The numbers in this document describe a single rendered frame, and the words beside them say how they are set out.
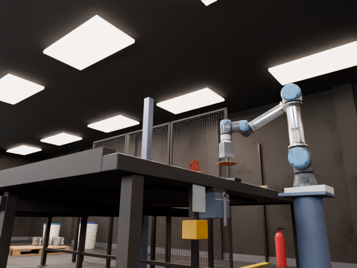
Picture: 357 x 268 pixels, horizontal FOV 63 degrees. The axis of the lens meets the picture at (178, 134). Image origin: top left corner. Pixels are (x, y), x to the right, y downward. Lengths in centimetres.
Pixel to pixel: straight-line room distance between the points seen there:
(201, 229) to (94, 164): 54
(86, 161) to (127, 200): 22
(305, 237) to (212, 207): 70
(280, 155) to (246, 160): 69
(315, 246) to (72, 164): 140
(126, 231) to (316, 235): 121
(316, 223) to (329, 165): 373
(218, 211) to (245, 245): 463
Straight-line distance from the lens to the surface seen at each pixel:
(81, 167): 117
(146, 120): 408
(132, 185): 106
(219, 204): 146
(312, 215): 193
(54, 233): 957
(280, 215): 578
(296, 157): 185
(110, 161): 103
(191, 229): 131
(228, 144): 202
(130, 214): 105
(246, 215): 603
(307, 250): 194
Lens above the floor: 69
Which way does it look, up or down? 17 degrees up
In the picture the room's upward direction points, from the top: 1 degrees clockwise
